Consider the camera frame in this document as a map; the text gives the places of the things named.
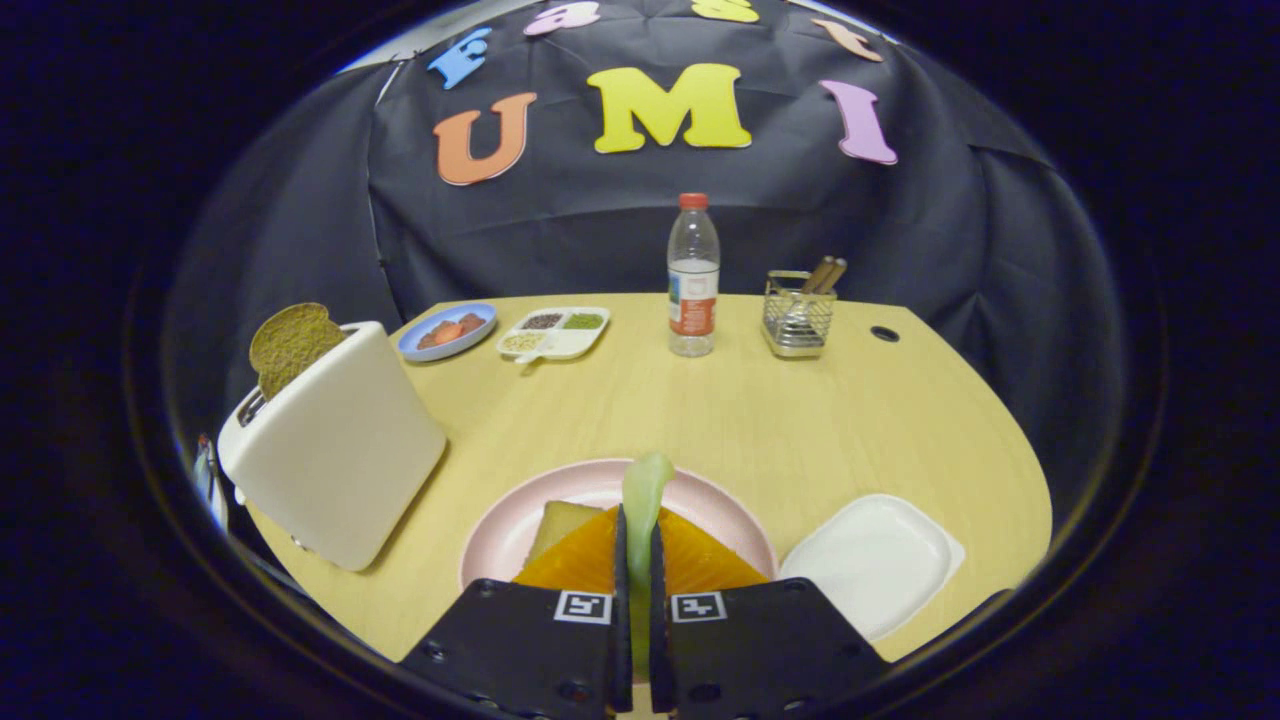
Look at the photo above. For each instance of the blue round plate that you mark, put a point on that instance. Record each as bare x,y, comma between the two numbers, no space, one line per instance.
425,353

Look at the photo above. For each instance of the white divided tray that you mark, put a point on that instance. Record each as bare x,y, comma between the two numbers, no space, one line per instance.
575,343

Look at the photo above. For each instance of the white square plate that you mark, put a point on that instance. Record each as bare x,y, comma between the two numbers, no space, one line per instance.
870,560

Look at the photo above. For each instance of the square brown bread slice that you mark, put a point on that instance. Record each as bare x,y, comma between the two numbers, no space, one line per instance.
560,520

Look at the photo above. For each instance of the green seasoning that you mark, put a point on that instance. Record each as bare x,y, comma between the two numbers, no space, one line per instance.
583,321

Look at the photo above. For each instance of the clear bottle with red cap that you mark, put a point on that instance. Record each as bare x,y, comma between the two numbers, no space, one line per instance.
693,310

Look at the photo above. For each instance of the wooden utensils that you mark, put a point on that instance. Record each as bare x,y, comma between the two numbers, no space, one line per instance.
825,273

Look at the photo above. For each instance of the dark brown seasoning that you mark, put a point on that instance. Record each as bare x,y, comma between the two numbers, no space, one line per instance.
542,321

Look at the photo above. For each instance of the white toaster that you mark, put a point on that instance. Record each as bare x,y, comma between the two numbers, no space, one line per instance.
340,460

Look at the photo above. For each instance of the black backdrop cloth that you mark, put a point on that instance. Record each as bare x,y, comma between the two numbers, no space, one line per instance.
600,230

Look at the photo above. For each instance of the red tomato slices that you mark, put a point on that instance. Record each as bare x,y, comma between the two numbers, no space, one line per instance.
450,332

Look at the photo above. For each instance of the green lettuce leaf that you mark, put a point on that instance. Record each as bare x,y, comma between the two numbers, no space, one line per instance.
645,500

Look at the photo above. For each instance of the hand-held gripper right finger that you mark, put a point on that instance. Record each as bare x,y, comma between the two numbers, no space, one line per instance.
659,580

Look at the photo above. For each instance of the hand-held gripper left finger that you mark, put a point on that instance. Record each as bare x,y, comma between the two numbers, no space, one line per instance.
621,570

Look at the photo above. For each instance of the oval brown bread slice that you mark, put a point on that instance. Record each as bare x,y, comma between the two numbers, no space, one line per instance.
290,345

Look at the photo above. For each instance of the beige seasoning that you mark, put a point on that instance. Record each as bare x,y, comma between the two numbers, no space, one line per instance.
523,342

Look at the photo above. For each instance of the pink round plate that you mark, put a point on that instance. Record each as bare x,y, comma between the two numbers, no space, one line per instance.
720,510

